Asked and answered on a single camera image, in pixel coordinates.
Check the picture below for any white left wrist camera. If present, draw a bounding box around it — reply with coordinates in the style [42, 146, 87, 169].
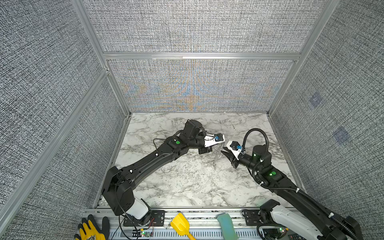
[204, 134, 226, 148]

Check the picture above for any black remote control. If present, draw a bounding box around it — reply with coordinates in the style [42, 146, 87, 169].
[289, 234, 306, 240]

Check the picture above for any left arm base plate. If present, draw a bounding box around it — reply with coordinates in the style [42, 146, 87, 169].
[123, 210, 166, 228]

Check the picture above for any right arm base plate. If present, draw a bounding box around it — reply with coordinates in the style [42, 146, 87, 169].
[241, 209, 270, 226]

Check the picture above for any aluminium corner frame post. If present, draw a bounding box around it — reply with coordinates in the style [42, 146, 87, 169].
[72, 1, 132, 116]

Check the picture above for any yellow plastic scoop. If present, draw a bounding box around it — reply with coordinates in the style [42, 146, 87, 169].
[171, 213, 196, 240]

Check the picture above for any black corrugated cable conduit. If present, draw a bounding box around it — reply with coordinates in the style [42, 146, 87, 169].
[242, 128, 364, 240]

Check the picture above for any aluminium horizontal frame bar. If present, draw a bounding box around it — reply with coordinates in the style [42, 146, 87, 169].
[103, 52, 301, 61]

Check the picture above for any teal green sponge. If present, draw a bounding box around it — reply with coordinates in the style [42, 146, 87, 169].
[217, 213, 239, 240]

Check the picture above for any yellow black work glove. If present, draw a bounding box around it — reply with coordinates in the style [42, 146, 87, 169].
[74, 215, 110, 240]

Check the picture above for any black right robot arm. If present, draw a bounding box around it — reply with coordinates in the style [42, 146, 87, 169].
[222, 142, 363, 240]

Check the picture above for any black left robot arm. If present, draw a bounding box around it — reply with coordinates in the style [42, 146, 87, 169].
[102, 120, 225, 222]

